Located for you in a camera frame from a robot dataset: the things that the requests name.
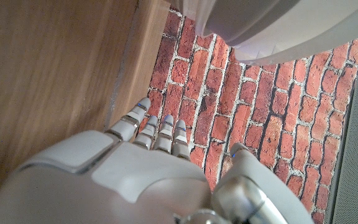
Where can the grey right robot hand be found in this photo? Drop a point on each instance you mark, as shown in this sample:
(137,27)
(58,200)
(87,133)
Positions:
(120,180)

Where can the white grey collapsible bucket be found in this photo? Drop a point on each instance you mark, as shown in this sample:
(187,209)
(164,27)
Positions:
(275,28)

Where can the red brick printed backdrop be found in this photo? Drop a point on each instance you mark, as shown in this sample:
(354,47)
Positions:
(259,109)

